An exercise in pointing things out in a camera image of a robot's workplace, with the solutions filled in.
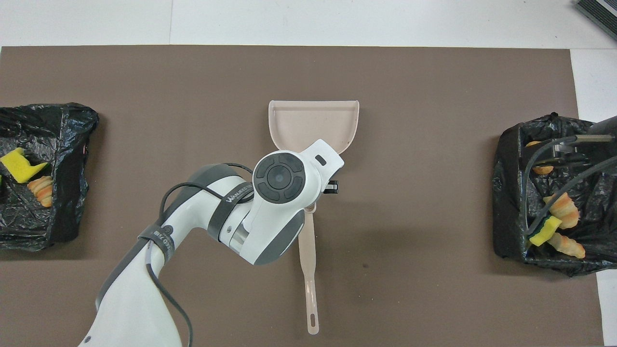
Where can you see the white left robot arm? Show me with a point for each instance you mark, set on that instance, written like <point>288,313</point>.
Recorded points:
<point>270,207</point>

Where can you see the beige plastic dustpan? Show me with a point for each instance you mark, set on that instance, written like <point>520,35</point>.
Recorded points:
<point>313,123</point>

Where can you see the green and yellow sponge piece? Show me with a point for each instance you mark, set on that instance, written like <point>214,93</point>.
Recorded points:
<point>544,230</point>

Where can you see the striped croissant toy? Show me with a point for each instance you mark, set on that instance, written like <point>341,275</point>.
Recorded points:
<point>563,208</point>

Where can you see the pale bread piece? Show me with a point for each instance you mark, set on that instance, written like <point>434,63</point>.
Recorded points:
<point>570,246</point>
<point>41,190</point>

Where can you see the beige hand brush black bristles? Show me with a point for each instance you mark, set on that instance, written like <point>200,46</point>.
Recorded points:
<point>309,260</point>

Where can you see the brown table mat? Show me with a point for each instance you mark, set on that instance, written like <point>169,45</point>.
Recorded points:
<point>434,289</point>

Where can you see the bin with black bag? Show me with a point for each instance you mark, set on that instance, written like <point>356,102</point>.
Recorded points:
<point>511,193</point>
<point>62,144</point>

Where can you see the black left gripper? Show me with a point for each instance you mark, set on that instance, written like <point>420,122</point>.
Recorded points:
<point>330,187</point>

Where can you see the brown peanut-shaped bread toy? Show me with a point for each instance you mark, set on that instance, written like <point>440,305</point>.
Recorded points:
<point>543,169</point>

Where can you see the notched yellow sponge piece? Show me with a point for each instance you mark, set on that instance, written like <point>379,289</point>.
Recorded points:
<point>19,165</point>

